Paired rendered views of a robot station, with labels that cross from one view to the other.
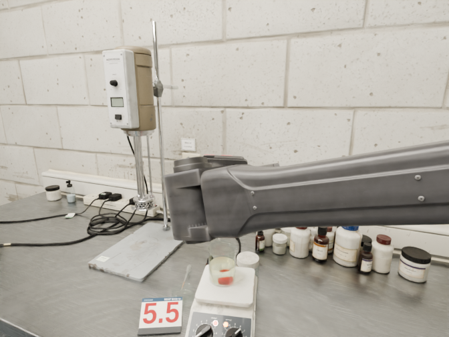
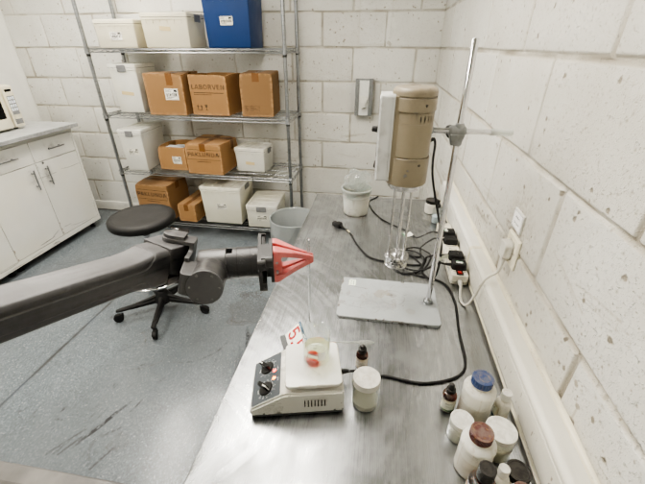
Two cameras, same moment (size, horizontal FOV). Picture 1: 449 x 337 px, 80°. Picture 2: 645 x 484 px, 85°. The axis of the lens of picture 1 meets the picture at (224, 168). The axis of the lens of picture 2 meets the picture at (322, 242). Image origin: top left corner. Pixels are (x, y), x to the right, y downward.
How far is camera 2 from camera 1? 0.72 m
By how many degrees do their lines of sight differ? 72
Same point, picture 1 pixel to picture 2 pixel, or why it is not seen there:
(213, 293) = (294, 355)
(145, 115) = (398, 170)
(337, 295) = not seen: outside the picture
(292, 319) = (321, 453)
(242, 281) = (316, 375)
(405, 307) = not seen: outside the picture
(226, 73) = (589, 125)
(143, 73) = (406, 121)
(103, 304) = (304, 306)
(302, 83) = not seen: outside the picture
